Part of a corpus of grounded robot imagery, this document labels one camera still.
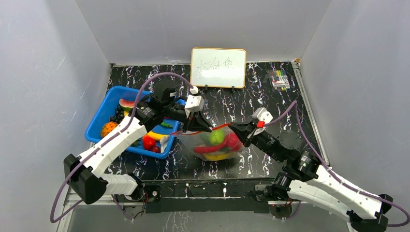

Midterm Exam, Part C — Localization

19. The red toy apple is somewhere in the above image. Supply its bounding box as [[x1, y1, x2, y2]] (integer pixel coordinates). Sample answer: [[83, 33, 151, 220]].
[[226, 132, 242, 152]]

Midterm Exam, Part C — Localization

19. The red toy chili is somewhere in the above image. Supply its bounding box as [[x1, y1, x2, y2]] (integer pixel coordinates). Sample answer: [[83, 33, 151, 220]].
[[193, 136, 230, 154]]

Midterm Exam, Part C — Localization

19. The green toy cabbage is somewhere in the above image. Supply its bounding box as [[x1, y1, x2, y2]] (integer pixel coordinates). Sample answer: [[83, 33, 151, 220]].
[[208, 130, 225, 145]]

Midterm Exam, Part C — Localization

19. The clear orange zip bag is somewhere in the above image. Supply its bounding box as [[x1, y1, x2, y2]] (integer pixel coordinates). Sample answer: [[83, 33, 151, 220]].
[[172, 123, 243, 161]]

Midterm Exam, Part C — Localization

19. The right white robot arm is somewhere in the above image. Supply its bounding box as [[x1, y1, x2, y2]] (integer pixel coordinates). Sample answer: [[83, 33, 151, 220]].
[[229, 121, 391, 232]]

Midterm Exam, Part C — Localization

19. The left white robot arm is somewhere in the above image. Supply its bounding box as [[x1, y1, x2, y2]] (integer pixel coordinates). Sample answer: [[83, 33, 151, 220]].
[[63, 83, 212, 204]]

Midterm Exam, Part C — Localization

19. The green toy chili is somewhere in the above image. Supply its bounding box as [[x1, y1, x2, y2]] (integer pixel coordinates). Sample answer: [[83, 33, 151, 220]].
[[160, 121, 174, 128]]

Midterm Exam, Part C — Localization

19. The white toy radish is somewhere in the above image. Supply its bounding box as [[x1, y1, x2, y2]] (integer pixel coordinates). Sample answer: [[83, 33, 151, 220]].
[[160, 135, 170, 153]]

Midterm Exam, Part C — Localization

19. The toy watermelon slice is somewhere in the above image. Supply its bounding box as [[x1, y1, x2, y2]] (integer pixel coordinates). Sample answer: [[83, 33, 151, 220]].
[[118, 99, 134, 112]]

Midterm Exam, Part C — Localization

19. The dark red toy cherry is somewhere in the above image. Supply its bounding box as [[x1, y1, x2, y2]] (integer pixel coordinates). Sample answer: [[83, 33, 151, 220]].
[[150, 146, 161, 153]]

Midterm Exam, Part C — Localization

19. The dark toy grapes bunch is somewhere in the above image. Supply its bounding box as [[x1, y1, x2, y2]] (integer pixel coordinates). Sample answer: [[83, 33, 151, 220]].
[[109, 104, 125, 124]]

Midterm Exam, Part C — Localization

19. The red toy pepper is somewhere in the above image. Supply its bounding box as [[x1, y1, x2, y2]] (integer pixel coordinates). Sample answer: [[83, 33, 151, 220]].
[[142, 135, 156, 150]]

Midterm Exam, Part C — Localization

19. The blue plastic bin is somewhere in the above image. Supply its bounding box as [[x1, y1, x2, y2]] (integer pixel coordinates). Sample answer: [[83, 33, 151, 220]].
[[85, 86, 180, 159]]

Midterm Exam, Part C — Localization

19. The marker pen pack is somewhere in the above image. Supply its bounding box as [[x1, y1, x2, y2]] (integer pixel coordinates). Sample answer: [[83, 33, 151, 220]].
[[268, 70, 290, 91]]

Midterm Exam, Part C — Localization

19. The orange bumpy toy fruit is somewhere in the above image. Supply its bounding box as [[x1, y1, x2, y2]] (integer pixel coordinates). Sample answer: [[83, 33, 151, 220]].
[[100, 121, 118, 138]]

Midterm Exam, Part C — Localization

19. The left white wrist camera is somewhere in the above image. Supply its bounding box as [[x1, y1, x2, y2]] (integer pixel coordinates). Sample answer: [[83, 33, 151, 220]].
[[184, 86, 204, 117]]

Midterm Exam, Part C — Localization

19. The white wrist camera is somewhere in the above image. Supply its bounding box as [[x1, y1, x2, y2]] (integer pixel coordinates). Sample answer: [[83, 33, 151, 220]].
[[184, 86, 204, 117], [251, 107, 273, 128]]

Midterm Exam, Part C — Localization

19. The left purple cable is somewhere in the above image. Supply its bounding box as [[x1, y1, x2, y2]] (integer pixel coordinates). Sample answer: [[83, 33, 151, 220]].
[[50, 72, 195, 224]]

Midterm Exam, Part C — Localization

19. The purple cable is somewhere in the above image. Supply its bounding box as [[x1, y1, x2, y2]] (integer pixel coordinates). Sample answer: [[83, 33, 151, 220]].
[[264, 100, 410, 227], [50, 72, 195, 224]]

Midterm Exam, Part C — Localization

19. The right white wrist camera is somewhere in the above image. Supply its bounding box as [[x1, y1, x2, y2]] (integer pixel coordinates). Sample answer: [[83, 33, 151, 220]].
[[251, 107, 273, 128]]

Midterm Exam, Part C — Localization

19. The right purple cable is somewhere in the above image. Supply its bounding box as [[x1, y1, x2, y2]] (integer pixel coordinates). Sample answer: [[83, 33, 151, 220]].
[[264, 100, 410, 227]]

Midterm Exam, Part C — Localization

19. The small whiteboard yellow frame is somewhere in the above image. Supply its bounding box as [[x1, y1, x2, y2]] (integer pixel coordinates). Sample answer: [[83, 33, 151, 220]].
[[190, 47, 247, 88]]

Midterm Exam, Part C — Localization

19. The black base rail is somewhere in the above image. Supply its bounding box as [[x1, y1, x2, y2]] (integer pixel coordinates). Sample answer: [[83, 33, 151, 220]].
[[64, 179, 331, 215]]

